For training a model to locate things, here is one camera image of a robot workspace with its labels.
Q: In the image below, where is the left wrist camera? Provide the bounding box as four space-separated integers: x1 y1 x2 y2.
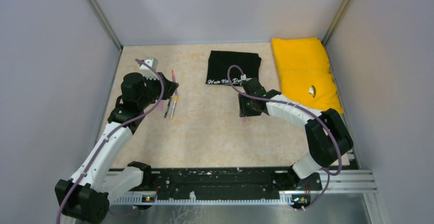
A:
138 57 158 80

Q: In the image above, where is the aluminium frame rail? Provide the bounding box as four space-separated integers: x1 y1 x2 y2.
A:
112 170 377 208

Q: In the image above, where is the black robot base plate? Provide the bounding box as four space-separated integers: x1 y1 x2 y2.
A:
115 166 323 203

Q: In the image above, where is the black folded t-shirt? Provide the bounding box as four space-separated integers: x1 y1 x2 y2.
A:
205 50 262 86

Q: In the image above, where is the yellow folded t-shirt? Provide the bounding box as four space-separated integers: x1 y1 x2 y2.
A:
271 37 344 114

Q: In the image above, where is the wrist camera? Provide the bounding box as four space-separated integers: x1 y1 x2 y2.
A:
138 57 158 80
240 75 251 85

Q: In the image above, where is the thin pink pen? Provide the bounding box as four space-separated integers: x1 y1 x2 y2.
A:
171 70 179 97

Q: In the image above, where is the white yellow marker pen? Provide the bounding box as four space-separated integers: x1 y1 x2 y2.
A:
169 96 179 120

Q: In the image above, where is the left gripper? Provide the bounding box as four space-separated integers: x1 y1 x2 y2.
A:
138 71 179 108

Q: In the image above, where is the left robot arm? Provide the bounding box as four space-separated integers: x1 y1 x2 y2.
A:
55 72 179 223

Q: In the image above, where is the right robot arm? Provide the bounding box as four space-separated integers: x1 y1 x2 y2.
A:
238 75 354 189

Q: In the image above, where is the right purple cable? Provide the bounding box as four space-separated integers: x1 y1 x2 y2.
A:
227 65 343 211

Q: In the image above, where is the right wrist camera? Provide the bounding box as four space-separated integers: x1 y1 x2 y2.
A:
240 75 251 85

